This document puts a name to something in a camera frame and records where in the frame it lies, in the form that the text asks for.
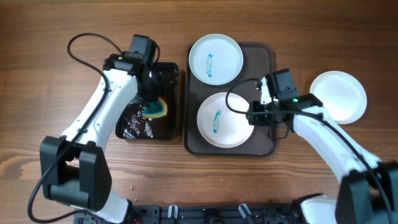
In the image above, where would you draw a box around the teal yellow sponge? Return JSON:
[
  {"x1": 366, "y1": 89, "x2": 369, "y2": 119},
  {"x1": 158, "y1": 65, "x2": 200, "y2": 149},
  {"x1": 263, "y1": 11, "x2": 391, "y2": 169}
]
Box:
[{"x1": 142, "y1": 98, "x2": 168, "y2": 119}]

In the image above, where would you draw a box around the white plate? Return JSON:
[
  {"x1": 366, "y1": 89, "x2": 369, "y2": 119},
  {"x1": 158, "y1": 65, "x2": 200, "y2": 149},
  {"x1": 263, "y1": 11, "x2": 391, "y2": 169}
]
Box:
[
  {"x1": 188, "y1": 34, "x2": 244, "y2": 86},
  {"x1": 197, "y1": 92, "x2": 254, "y2": 148},
  {"x1": 310, "y1": 71, "x2": 368, "y2": 124}
]

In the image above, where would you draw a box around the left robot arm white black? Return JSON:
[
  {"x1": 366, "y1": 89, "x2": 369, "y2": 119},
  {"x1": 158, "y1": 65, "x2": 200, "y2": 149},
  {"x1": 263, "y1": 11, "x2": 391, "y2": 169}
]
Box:
[{"x1": 27, "y1": 34, "x2": 167, "y2": 223}]

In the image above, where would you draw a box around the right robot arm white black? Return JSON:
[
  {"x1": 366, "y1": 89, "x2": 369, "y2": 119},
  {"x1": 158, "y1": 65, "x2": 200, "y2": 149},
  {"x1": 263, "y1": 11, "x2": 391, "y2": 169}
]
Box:
[{"x1": 246, "y1": 69, "x2": 397, "y2": 223}]

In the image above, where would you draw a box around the black water tray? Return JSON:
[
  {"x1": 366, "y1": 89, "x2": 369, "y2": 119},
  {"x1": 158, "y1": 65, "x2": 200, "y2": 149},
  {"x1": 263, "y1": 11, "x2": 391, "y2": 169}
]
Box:
[{"x1": 115, "y1": 62, "x2": 179, "y2": 140}]

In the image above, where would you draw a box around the brown serving tray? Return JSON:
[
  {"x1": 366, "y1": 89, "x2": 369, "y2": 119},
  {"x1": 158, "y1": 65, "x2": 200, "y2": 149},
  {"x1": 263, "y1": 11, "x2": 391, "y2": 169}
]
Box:
[{"x1": 183, "y1": 42, "x2": 278, "y2": 158}]

